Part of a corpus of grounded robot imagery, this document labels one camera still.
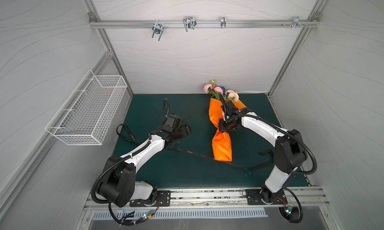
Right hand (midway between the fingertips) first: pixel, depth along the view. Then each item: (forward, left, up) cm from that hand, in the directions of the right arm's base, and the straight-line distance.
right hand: (222, 125), depth 90 cm
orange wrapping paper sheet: (-11, +1, +2) cm, 11 cm away
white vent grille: (-45, +22, -10) cm, 51 cm away
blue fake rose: (+29, -2, +4) cm, 30 cm away
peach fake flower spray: (+23, -9, +3) cm, 24 cm away
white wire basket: (-13, +66, +22) cm, 71 cm away
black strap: (-20, -15, -10) cm, 27 cm away
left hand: (-4, +20, +2) cm, 20 cm away
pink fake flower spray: (+28, +8, +5) cm, 29 cm away
